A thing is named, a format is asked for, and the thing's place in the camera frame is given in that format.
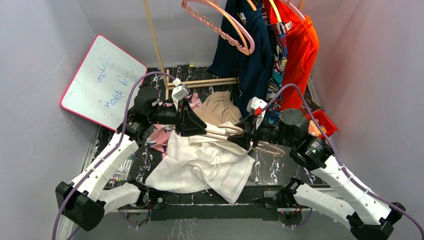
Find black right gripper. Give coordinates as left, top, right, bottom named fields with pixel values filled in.
left=226, top=113, right=295, bottom=151

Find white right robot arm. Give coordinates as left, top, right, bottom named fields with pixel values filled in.
left=228, top=108, right=405, bottom=240

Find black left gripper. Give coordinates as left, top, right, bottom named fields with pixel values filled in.
left=149, top=99, right=208, bottom=137

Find dark book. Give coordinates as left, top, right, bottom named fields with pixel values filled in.
left=300, top=86, right=322, bottom=116

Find navy blue hanging shorts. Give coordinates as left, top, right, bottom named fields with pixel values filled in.
left=208, top=0, right=273, bottom=118

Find pink framed whiteboard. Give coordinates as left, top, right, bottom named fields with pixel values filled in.
left=59, top=34, right=148, bottom=130

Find red plastic bin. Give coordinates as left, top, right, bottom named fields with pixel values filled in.
left=304, top=109, right=338, bottom=139

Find white shorts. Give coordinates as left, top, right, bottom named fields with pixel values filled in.
left=144, top=128, right=255, bottom=204

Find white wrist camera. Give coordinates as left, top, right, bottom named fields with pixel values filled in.
left=171, top=78, right=190, bottom=102
left=246, top=96, right=267, bottom=130

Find colourful print hanging shorts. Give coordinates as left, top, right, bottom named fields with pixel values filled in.
left=262, top=13, right=288, bottom=124

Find pink shark print shorts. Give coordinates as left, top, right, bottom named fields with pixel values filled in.
left=146, top=92, right=202, bottom=158

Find wooden clothes rack frame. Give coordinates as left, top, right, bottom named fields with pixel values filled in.
left=142, top=0, right=237, bottom=98

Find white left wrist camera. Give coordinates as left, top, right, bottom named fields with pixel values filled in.
left=171, top=78, right=190, bottom=102

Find light wooden hanger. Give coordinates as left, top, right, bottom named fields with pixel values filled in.
left=200, top=123, right=286, bottom=156

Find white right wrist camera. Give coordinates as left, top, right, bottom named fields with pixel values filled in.
left=246, top=96, right=267, bottom=130

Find coloured marker pack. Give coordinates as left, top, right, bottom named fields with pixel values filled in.
left=108, top=153, right=135, bottom=188

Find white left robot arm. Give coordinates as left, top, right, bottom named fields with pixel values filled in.
left=55, top=87, right=207, bottom=231

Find pink and orange hanger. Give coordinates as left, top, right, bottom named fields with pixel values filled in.
left=181, top=0, right=256, bottom=56

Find orange hanging shorts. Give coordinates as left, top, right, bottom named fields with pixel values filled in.
left=261, top=0, right=319, bottom=111

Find beige shorts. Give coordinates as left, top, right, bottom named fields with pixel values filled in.
left=193, top=91, right=242, bottom=126

